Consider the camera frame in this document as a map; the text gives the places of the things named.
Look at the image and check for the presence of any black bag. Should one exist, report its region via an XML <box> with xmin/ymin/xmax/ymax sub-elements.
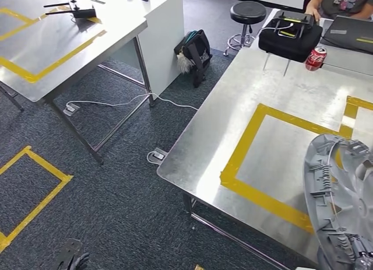
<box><xmin>174</xmin><ymin>29</ymin><xmax>213</xmax><ymax>89</ymax></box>

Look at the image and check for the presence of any white power cable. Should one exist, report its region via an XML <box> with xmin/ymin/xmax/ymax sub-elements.
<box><xmin>65</xmin><ymin>92</ymin><xmax>199</xmax><ymax>111</ymax></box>

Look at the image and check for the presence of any grey plastic wheel hubcap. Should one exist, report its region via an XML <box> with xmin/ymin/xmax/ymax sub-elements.
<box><xmin>303</xmin><ymin>134</ymin><xmax>373</xmax><ymax>270</ymax></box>

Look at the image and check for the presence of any metal floor socket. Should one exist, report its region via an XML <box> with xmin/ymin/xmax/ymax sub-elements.
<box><xmin>63</xmin><ymin>103</ymin><xmax>81</xmax><ymax>117</ymax></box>
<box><xmin>146</xmin><ymin>147</ymin><xmax>168</xmax><ymax>166</ymax></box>

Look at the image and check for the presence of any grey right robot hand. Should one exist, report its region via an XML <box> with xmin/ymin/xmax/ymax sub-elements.
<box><xmin>348</xmin><ymin>234</ymin><xmax>373</xmax><ymax>270</ymax></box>

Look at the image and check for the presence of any black remote controller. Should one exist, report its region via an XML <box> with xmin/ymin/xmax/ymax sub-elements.
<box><xmin>274</xmin><ymin>11</ymin><xmax>316</xmax><ymax>39</ymax></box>

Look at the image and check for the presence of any yellow floor tape marking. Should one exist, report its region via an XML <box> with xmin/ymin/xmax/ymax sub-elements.
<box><xmin>0</xmin><ymin>145</ymin><xmax>74</xmax><ymax>254</ymax></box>

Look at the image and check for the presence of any black router with antennas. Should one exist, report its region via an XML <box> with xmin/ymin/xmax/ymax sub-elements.
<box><xmin>44</xmin><ymin>0</ymin><xmax>97</xmax><ymax>20</ymax></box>

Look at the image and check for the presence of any white fur pompom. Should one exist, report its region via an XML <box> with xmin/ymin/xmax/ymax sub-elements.
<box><xmin>177</xmin><ymin>51</ymin><xmax>194</xmax><ymax>75</ymax></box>

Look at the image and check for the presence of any black carrying case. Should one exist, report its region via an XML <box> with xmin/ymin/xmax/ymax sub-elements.
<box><xmin>258</xmin><ymin>11</ymin><xmax>323</xmax><ymax>63</ymax></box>

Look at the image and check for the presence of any red cola can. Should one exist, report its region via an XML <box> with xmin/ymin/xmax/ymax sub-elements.
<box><xmin>305</xmin><ymin>47</ymin><xmax>328</xmax><ymax>72</ymax></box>

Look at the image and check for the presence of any steel table with yellow tape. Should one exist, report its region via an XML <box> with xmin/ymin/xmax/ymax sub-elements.
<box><xmin>0</xmin><ymin>0</ymin><xmax>154</xmax><ymax>164</ymax></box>

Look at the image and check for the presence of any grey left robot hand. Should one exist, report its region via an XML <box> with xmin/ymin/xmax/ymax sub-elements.
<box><xmin>69</xmin><ymin>252</ymin><xmax>91</xmax><ymax>270</ymax></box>

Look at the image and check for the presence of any grey laptop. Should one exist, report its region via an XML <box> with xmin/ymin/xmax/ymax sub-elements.
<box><xmin>319</xmin><ymin>15</ymin><xmax>373</xmax><ymax>55</ymax></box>

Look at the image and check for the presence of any black round stool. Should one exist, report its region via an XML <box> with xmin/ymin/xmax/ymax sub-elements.
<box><xmin>222</xmin><ymin>1</ymin><xmax>267</xmax><ymax>57</ymax></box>

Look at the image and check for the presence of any yellow tape square on workbench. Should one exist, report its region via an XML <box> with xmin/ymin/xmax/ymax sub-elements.
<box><xmin>220</xmin><ymin>103</ymin><xmax>354</xmax><ymax>235</ymax></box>

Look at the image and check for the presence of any steel workbench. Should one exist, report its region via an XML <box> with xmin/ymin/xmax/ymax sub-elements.
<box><xmin>156</xmin><ymin>48</ymin><xmax>373</xmax><ymax>270</ymax></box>

